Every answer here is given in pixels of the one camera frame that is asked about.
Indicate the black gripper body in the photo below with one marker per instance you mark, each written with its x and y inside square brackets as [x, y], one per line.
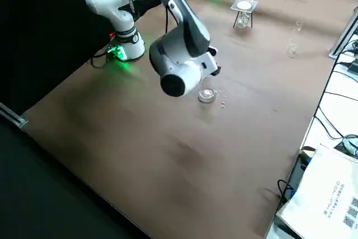
[216, 71]

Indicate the clear glass conical flask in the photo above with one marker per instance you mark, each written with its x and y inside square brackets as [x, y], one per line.
[207, 96]

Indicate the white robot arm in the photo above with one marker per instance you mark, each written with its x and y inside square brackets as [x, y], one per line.
[179, 62]

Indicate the clear glass alcohol lamp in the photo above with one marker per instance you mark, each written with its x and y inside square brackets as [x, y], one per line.
[242, 22]

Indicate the square gauze plate white centre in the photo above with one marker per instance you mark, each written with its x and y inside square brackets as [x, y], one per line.
[243, 5]

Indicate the small clear glass beaker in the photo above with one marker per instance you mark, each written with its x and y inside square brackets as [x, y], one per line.
[292, 51]

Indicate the tiny clear glass cup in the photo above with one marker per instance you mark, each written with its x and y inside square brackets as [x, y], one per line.
[299, 27]

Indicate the white printed paper bag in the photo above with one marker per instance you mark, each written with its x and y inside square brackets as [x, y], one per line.
[321, 194]

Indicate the aluminium frame post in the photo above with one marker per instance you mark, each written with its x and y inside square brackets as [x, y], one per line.
[342, 36]
[14, 116]

